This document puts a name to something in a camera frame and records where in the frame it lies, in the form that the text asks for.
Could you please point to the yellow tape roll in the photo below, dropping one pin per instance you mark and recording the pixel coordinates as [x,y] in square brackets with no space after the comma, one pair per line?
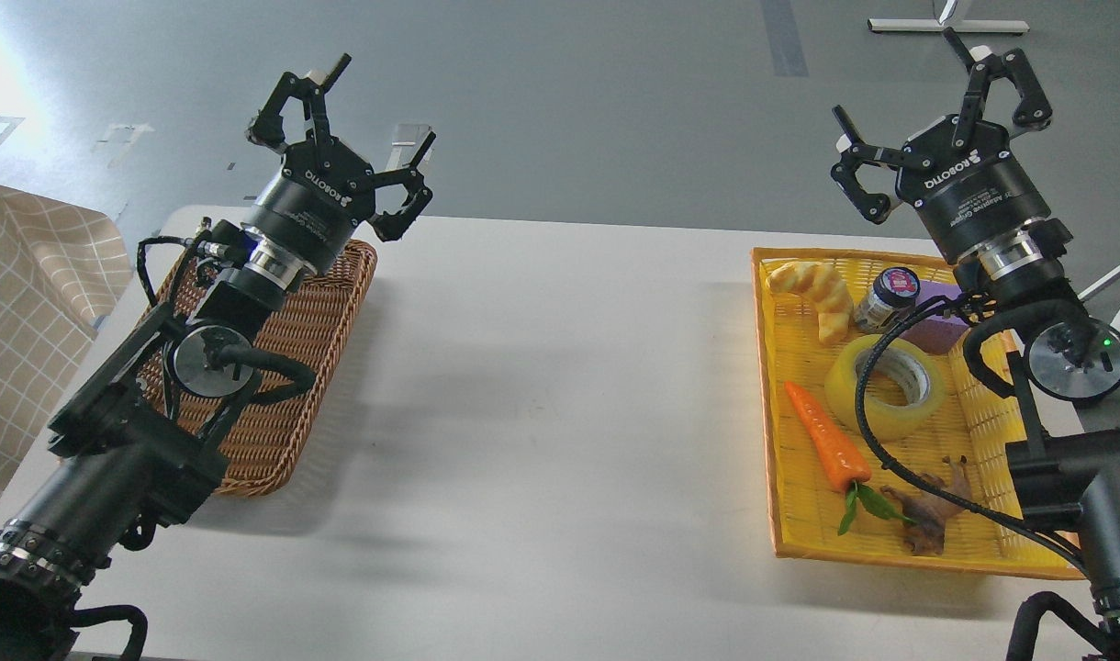
[904,389]

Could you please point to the yellow toy croissant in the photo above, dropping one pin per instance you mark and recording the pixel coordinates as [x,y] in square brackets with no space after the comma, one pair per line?
[824,288]

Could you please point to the white metal stand base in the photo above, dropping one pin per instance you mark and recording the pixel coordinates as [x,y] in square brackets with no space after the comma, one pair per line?
[944,15]

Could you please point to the beige checkered cloth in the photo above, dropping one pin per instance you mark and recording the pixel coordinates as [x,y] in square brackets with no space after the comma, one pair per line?
[62,269]

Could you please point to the purple foam block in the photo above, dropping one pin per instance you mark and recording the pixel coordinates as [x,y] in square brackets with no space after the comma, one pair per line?
[936,335]

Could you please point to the small dark jar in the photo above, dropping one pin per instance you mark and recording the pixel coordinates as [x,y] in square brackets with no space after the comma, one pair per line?
[893,292]

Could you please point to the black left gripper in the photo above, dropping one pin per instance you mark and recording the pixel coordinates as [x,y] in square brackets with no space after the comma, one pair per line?
[312,197]

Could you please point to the yellow plastic basket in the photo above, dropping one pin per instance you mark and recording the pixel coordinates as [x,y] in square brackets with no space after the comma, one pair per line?
[970,422]

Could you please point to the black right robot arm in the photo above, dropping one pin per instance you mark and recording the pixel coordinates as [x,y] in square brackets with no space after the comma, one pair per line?
[1028,328]

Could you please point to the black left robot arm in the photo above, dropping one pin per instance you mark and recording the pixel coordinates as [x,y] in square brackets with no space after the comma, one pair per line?
[139,441]

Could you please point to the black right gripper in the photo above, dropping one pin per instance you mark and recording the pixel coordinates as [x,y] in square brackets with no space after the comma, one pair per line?
[968,188]

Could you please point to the orange toy carrot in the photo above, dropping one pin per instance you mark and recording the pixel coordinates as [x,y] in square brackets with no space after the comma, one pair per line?
[847,471]

